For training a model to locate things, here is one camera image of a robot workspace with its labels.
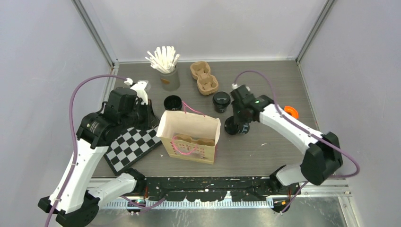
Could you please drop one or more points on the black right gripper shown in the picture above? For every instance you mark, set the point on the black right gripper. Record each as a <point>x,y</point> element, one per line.
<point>238,119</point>

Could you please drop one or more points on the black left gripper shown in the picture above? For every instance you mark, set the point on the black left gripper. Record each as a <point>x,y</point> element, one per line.
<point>151,120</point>

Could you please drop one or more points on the single black coffee cup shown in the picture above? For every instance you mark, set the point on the single black coffee cup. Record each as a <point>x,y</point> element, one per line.
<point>220,108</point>

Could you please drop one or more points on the black coffee lid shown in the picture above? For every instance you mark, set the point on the black coffee lid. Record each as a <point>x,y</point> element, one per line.
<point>221,99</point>
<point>230,126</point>

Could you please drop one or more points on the paper bag with pink handles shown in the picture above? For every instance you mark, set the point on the paper bag with pink handles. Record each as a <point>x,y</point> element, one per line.
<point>189,135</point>

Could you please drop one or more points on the brown cardboard cup carrier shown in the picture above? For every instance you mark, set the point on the brown cardboard cup carrier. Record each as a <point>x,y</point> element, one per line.
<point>206,82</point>

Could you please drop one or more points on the single brown cup carrier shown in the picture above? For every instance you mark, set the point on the single brown cup carrier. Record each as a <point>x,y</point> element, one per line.
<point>198,141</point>

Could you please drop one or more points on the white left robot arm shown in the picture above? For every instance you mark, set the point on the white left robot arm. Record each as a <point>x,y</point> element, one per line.
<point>72,202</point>

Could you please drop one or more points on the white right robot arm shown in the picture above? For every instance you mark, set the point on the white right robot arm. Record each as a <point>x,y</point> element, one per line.
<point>320,160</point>

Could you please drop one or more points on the stack of black cups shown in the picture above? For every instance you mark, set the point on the stack of black cups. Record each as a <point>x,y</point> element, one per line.
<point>173,103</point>

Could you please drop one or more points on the black white chessboard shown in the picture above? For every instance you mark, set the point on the black white chessboard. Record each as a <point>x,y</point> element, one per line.
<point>131,146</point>

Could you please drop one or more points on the grey straw holder cup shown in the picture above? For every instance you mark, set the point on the grey straw holder cup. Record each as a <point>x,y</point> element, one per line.
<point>170,81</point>

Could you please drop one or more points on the orange small object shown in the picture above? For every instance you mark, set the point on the orange small object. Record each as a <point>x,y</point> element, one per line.
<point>291,111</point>

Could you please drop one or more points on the white paper straws bundle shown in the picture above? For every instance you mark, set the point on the white paper straws bundle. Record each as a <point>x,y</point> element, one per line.
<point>164,59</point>

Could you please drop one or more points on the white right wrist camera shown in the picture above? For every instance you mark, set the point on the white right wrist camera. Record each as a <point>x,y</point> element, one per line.
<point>236,86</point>

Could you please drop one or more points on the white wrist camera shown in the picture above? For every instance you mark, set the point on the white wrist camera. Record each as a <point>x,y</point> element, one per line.
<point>236,86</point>
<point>141,87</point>

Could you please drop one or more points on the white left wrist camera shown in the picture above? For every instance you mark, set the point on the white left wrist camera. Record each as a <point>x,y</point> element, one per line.
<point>141,87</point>

